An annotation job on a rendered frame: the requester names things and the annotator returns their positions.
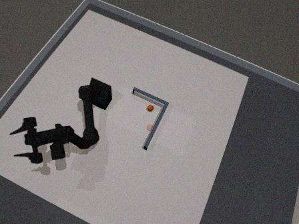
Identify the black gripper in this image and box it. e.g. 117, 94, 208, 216
10, 117, 53, 164

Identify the clear blue-grey l-shaped wall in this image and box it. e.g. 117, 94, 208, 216
133, 87, 169, 150

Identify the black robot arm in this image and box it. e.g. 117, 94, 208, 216
49, 84, 101, 160

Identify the clear l-shaped low wall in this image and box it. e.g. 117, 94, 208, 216
133, 90, 165, 108

